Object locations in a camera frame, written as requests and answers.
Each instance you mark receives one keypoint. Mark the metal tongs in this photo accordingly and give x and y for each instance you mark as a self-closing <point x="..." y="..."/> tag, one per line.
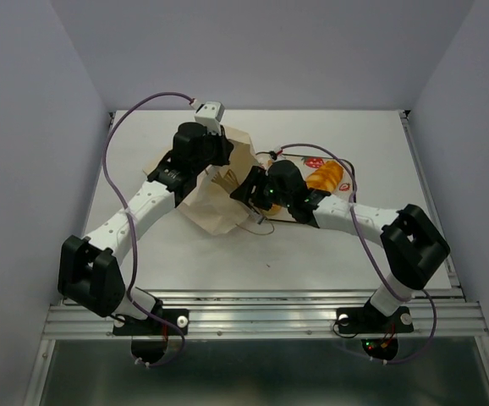
<point x="229" y="183"/>

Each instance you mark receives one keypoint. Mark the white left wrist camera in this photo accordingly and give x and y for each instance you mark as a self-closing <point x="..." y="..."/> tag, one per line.
<point x="210" y="114"/>

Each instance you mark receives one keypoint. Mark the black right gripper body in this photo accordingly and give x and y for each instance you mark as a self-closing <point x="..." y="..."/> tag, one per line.
<point x="282" y="199"/>

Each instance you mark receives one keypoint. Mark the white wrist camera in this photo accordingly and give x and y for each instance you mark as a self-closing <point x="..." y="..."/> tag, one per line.
<point x="275" y="153"/>
<point x="210" y="114"/>

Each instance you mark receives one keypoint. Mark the aluminium front frame rails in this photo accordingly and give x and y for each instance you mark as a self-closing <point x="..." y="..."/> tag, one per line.
<point x="279" y="314"/>

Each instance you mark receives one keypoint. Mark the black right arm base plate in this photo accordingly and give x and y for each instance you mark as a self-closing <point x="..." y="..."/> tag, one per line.
<point x="367" y="321"/>

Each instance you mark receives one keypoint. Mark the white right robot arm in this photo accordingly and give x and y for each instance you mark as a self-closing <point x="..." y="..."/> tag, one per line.
<point x="413" y="246"/>

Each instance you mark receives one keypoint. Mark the aluminium table edge rail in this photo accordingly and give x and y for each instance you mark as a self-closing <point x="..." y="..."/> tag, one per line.
<point x="430" y="203"/>

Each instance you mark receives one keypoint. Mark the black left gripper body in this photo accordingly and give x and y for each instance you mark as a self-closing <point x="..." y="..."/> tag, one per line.
<point x="215" y="153"/>

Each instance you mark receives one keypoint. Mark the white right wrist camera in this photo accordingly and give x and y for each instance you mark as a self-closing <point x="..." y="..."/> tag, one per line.
<point x="275" y="153"/>

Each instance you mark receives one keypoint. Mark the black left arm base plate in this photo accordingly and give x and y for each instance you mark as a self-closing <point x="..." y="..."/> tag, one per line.
<point x="149" y="328"/>

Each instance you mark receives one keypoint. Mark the beige paper bag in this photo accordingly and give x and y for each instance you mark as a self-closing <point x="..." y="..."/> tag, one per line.
<point x="208" y="205"/>

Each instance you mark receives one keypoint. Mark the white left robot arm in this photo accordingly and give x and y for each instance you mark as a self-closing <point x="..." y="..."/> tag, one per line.
<point x="89" y="270"/>

